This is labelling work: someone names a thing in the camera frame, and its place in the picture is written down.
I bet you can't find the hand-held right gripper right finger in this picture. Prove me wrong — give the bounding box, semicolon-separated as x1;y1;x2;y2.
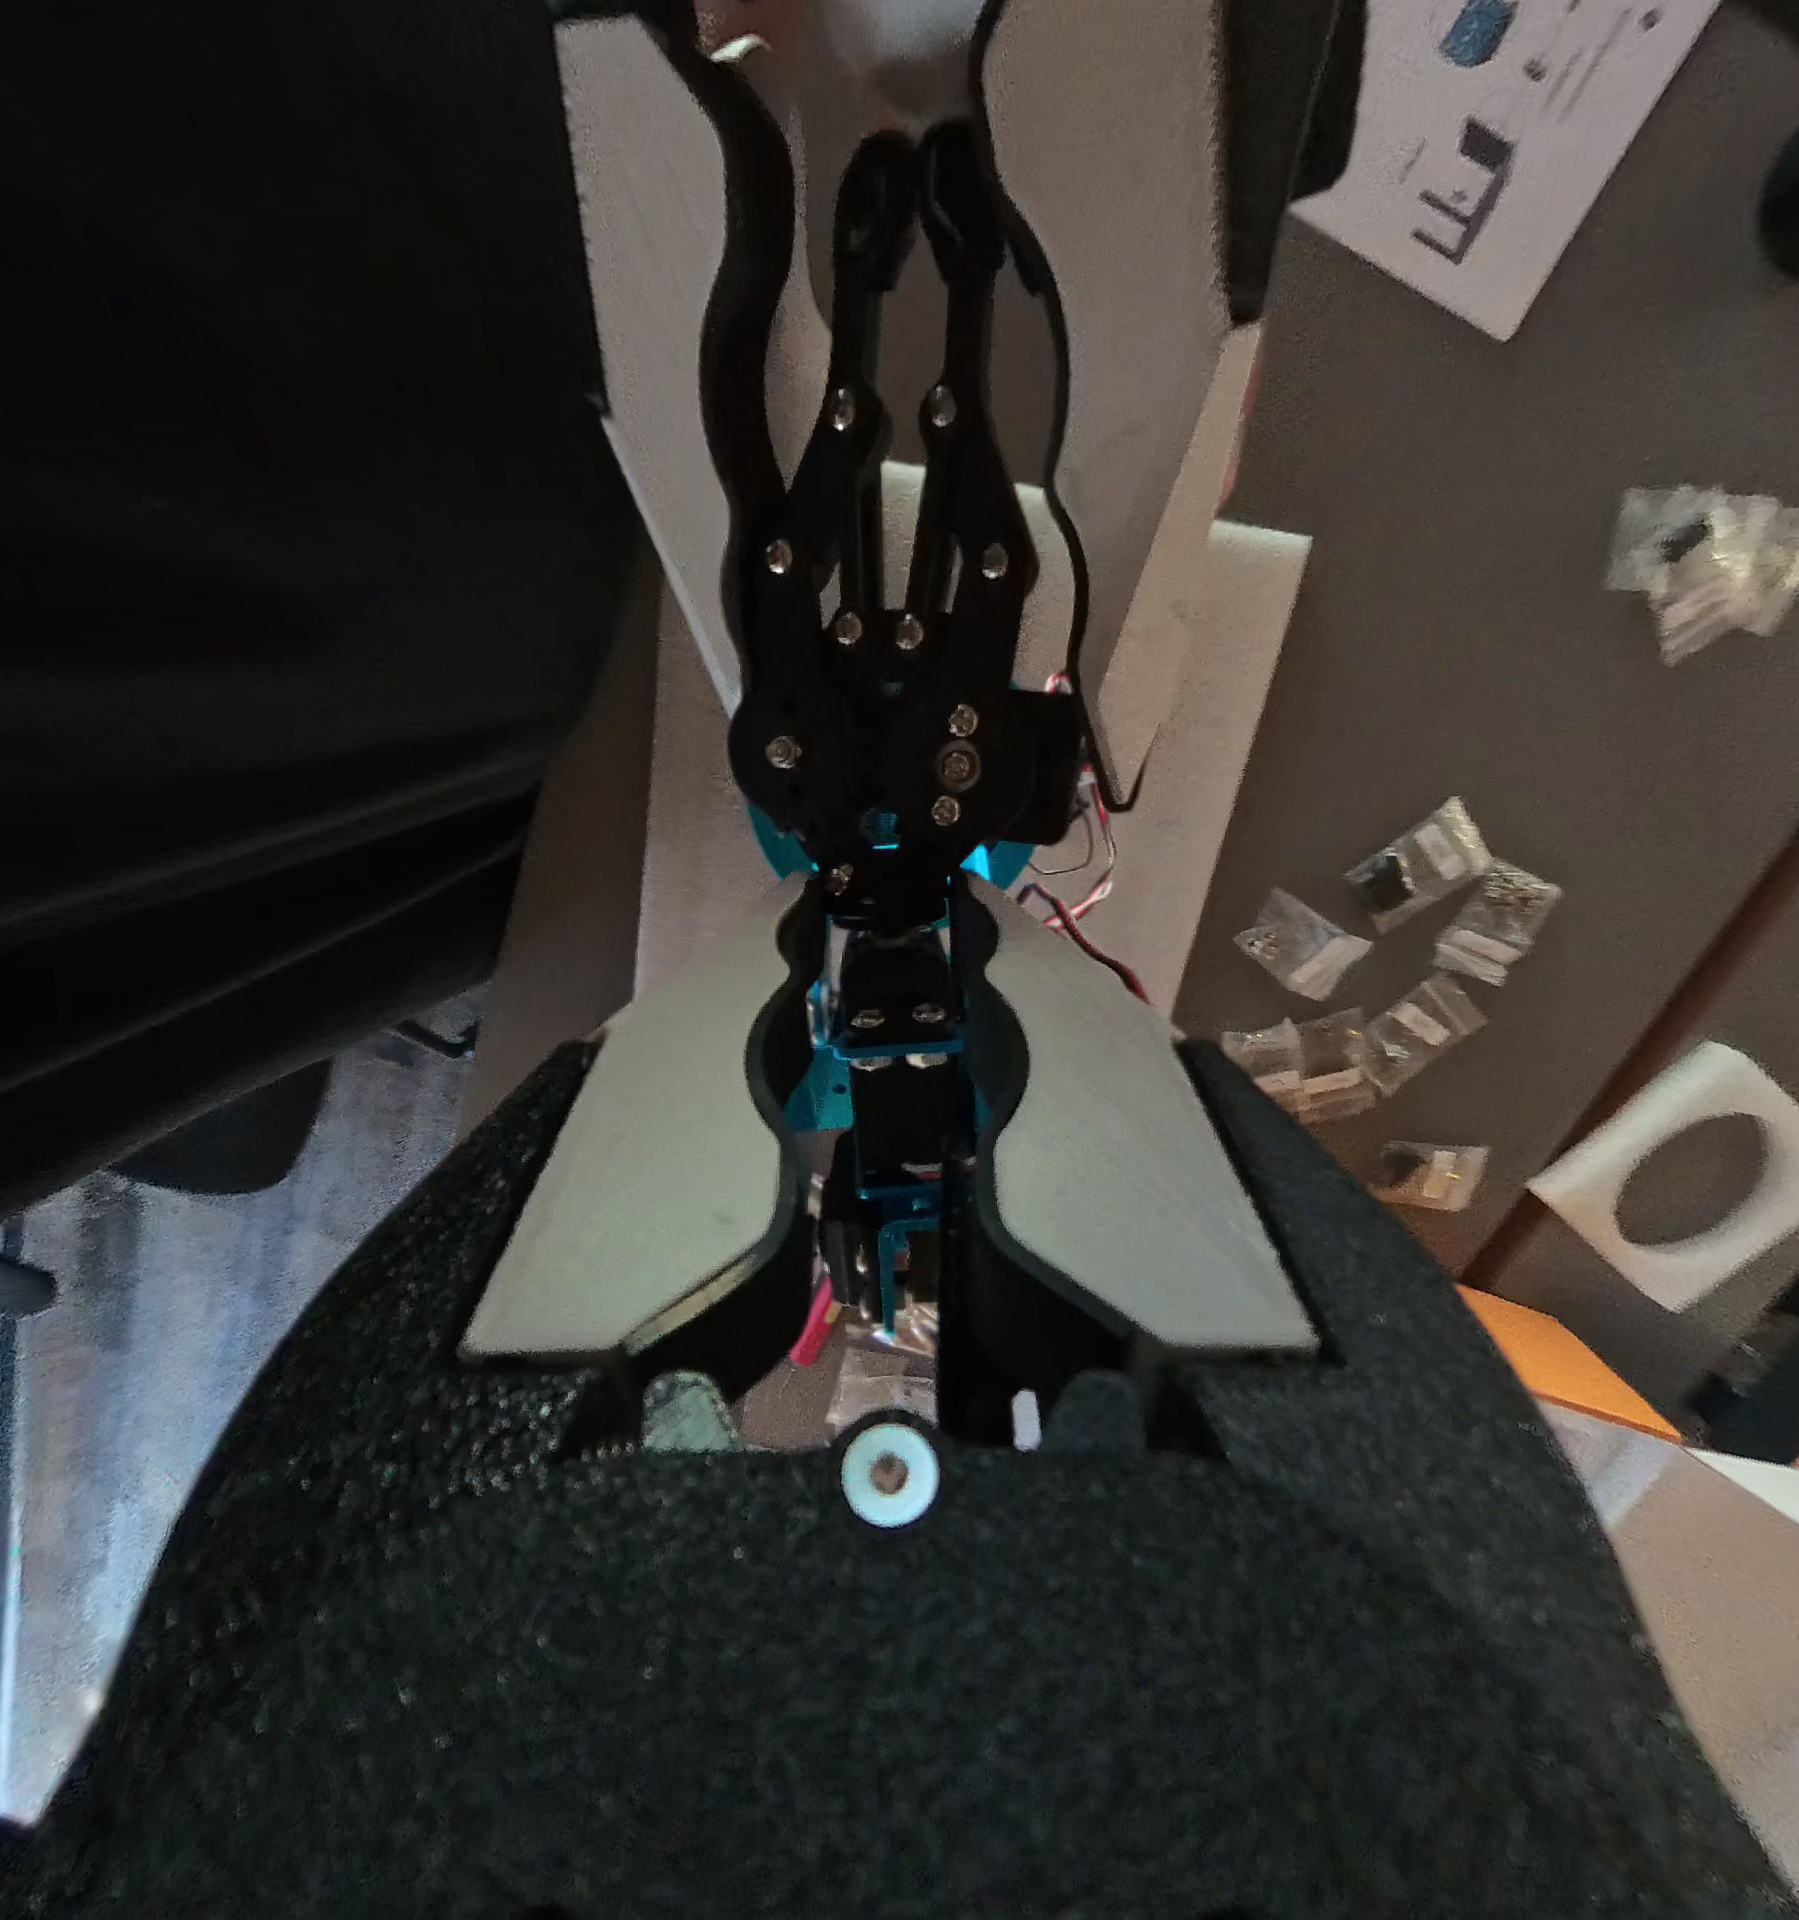
953;910;1335;1376

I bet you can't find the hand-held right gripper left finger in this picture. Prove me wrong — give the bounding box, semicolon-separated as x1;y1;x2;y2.
461;910;817;1376

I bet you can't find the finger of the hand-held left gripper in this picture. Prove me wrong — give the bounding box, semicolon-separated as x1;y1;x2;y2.
553;0;806;717
969;0;1267;805

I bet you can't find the blue toy robot arm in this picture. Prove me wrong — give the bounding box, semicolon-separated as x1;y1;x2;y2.
731;788;1046;1366

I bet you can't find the red white black servo cable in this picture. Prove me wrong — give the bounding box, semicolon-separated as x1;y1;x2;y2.
1005;666;1162;1010

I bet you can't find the black toy robot claw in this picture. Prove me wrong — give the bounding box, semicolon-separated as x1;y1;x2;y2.
722;124;1105;894

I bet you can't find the dark grey desk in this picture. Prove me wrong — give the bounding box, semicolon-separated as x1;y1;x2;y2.
480;0;1799;1413

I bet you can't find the printed instruction sheet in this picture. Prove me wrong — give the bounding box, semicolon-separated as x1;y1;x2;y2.
1319;0;1732;344

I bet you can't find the pile of small parts bags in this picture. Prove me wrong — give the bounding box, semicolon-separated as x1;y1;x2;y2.
1221;793;1571;1207

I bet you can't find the white foam sheet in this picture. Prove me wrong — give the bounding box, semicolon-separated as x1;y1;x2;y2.
629;316;1327;1051

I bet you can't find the white foam packing piece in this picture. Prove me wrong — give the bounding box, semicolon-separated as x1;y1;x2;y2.
1520;1039;1799;1314

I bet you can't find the orange cardboard sleeve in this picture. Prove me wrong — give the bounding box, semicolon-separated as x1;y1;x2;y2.
1453;1281;1687;1448

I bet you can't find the small clear parts bag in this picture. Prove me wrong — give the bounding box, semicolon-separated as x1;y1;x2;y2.
1608;478;1799;671

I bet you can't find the white parts box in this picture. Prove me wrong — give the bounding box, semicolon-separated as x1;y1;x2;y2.
1576;1436;1799;1920

